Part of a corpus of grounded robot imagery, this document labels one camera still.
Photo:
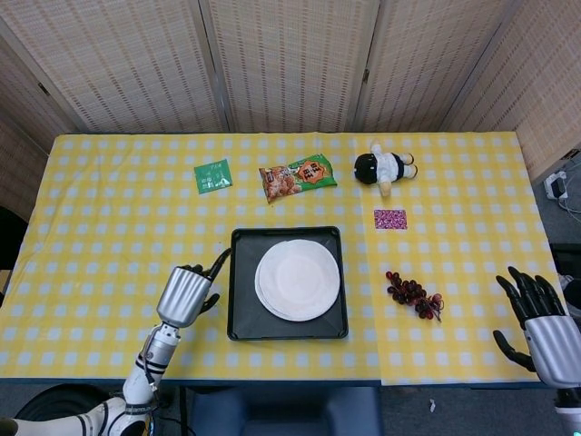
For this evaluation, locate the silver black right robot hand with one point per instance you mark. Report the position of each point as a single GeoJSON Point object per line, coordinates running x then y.
{"type": "Point", "coordinates": [554, 345]}

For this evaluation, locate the white paper plate cracked rim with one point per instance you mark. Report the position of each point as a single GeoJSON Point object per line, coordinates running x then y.
{"type": "Point", "coordinates": [259, 293]}

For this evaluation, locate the yellow white checked tablecloth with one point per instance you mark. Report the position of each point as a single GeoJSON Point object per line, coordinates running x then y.
{"type": "Point", "coordinates": [472, 227]}
{"type": "Point", "coordinates": [113, 227]}

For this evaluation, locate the orange green snack bag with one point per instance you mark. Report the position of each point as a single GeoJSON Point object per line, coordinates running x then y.
{"type": "Point", "coordinates": [295, 179]}

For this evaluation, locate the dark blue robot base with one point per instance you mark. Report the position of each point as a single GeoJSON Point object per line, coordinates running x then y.
{"type": "Point", "coordinates": [286, 411]}

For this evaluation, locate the white paper plate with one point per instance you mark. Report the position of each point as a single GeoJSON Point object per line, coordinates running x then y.
{"type": "Point", "coordinates": [299, 277]}

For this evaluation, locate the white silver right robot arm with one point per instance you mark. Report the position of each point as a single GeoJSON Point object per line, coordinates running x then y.
{"type": "Point", "coordinates": [569, 409]}

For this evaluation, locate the beige woven folding screen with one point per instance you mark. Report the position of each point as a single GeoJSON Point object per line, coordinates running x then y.
{"type": "Point", "coordinates": [290, 63]}

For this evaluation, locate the dark red grape bunch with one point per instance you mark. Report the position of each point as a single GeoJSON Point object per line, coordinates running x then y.
{"type": "Point", "coordinates": [410, 293]}

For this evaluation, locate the green flat packet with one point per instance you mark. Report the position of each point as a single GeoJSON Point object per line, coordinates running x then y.
{"type": "Point", "coordinates": [213, 177]}

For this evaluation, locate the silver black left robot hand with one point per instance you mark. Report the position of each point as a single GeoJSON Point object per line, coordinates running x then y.
{"type": "Point", "coordinates": [184, 295]}

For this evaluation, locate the small white floor scrap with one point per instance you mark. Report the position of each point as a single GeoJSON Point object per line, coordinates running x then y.
{"type": "Point", "coordinates": [432, 405]}

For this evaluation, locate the black square plastic tray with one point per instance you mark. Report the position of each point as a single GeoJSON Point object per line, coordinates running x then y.
{"type": "Point", "coordinates": [240, 327]}

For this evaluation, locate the white power strip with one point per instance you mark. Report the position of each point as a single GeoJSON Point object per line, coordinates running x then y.
{"type": "Point", "coordinates": [557, 185]}

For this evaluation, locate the black white plush doll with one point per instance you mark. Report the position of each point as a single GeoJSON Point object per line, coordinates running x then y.
{"type": "Point", "coordinates": [381, 165]}

